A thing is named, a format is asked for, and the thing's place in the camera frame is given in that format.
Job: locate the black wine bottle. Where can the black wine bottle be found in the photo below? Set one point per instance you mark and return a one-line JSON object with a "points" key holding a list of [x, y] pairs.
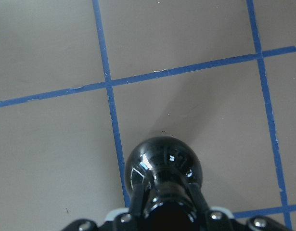
{"points": [[165, 165]]}

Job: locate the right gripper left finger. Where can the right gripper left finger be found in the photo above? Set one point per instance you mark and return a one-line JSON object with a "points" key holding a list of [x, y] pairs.
{"points": [[138, 200]]}

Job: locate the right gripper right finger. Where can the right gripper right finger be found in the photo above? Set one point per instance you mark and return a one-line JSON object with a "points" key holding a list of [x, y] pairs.
{"points": [[198, 206]]}

